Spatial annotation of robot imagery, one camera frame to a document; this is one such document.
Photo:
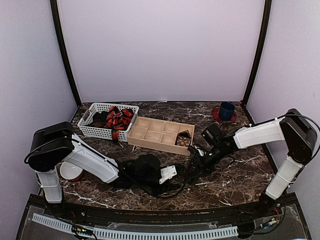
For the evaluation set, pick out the red black striped tie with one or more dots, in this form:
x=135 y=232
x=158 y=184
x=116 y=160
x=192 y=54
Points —
x=118 y=120

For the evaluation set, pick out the black front rail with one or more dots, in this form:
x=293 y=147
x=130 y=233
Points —
x=235 y=215

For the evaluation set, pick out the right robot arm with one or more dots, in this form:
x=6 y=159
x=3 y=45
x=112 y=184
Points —
x=298 y=132

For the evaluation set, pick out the white orange bowl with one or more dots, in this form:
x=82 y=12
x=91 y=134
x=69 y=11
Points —
x=70 y=172

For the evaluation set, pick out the right black frame post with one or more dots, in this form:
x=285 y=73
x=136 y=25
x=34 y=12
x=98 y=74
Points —
x=258 y=52

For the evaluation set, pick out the rolled dark tie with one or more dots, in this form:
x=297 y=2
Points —
x=185 y=134

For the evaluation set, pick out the dark tie in basket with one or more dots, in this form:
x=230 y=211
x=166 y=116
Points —
x=99 y=120

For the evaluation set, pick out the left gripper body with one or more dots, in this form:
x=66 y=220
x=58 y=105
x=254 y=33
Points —
x=142 y=182

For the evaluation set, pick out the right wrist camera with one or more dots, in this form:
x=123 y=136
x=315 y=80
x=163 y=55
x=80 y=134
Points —
x=212 y=134

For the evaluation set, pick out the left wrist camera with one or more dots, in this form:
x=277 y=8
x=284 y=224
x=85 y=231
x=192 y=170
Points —
x=147 y=165

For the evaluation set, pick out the grey cable duct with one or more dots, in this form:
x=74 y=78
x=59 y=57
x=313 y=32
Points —
x=121 y=231

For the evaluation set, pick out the blue cup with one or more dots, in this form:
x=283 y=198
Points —
x=226 y=111

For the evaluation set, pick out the black frame post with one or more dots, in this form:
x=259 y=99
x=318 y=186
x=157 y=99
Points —
x=258 y=52
x=63 y=51

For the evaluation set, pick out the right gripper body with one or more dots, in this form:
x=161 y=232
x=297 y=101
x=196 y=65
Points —
x=207 y=165

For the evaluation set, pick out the wooden compartment tray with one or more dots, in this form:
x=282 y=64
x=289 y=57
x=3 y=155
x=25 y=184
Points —
x=160 y=135

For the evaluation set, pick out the left black frame post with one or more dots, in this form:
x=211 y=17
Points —
x=63 y=51

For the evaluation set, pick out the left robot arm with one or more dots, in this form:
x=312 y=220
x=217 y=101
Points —
x=58 y=143

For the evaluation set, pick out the white perforated basket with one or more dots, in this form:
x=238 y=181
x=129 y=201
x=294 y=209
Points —
x=104 y=133

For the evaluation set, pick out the red saucer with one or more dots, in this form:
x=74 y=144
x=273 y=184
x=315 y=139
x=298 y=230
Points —
x=215 y=114

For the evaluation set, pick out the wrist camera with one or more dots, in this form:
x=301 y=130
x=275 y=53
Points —
x=212 y=134
x=147 y=165

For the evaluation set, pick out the rolled brown patterned tie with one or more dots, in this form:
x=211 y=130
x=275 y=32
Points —
x=183 y=141

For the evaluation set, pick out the brown green patterned tie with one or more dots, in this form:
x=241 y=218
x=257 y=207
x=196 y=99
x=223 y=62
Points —
x=178 y=184

